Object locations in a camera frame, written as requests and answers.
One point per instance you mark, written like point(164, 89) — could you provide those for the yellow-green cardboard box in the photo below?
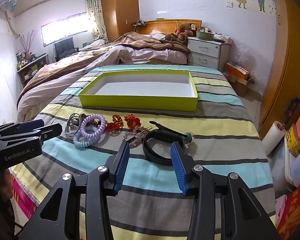
point(140, 102)

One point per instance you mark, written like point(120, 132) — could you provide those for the dried branches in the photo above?
point(28, 42)

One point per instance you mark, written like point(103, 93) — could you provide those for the cardboard box with books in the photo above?
point(240, 80)

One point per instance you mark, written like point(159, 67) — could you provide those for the red plaid blanket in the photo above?
point(23, 197)

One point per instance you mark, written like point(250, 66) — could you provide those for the window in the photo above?
point(65, 27)

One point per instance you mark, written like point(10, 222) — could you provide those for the pink crystal hair clip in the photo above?
point(134, 142)

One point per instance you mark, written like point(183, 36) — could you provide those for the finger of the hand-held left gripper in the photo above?
point(50, 130)
point(35, 123)

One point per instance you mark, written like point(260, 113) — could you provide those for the black office chair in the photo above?
point(65, 46)

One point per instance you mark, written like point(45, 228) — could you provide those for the red hair clip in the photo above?
point(111, 126)
point(130, 122)

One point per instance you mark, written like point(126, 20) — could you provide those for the yellow printed book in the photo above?
point(293, 142)

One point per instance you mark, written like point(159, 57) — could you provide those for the white nightstand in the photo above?
point(205, 52)

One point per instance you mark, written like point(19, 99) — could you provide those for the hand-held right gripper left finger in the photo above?
point(122, 166)

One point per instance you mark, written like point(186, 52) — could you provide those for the green basin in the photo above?
point(205, 35)

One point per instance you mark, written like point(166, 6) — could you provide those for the red printed packaging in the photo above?
point(296, 212)

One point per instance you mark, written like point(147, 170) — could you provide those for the white paper roll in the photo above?
point(273, 140)

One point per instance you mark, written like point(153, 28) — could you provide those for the brown teddy bear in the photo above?
point(182, 33)

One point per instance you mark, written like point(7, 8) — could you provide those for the wooden headboard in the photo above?
point(165, 25)

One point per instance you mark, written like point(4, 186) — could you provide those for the cluttered shelf desk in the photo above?
point(31, 67)

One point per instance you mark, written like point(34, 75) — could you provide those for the black hair clip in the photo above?
point(165, 127)

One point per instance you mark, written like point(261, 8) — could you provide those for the bed with pink brown bedding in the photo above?
point(65, 70)

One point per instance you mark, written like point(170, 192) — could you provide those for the black wristband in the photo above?
point(150, 153)

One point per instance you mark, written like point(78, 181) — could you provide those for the patterned curtain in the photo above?
point(96, 17)

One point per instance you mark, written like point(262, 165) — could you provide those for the large wooden wardrobe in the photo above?
point(287, 67)

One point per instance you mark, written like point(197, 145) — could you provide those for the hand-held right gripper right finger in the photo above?
point(178, 166)

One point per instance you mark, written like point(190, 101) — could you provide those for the tall wooden cabinet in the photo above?
point(120, 10)

